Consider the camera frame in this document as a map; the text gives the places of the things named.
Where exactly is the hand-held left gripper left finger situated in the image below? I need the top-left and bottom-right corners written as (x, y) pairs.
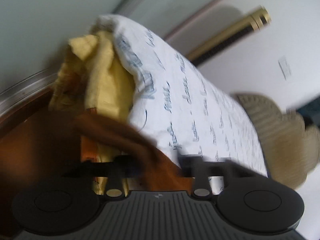
top-left (61, 154), bottom-right (143, 198)

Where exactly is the brown wooden furniture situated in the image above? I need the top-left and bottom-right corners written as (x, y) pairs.
top-left (0, 70), bottom-right (83, 230)

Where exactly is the white printed bedsheet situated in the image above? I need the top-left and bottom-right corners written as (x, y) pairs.
top-left (96, 14), bottom-right (269, 195)

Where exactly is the brown cloth garment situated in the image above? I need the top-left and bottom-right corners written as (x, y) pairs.
top-left (72, 107), bottom-right (198, 193)

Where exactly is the yellow cloth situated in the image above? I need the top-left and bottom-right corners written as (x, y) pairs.
top-left (49, 29), bottom-right (137, 195)

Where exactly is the white wall switch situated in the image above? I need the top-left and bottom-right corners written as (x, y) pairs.
top-left (278, 56), bottom-right (292, 80)

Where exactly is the gold and black curtain rod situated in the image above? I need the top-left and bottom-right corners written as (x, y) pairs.
top-left (187, 6), bottom-right (272, 65)

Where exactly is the beige ribbed headboard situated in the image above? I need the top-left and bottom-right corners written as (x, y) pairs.
top-left (231, 92), bottom-right (320, 189)

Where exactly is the dark window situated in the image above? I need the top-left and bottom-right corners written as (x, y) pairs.
top-left (297, 100), bottom-right (320, 128)

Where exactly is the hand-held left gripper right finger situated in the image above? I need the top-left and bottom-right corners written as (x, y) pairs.
top-left (178, 156), bottom-right (253, 197)

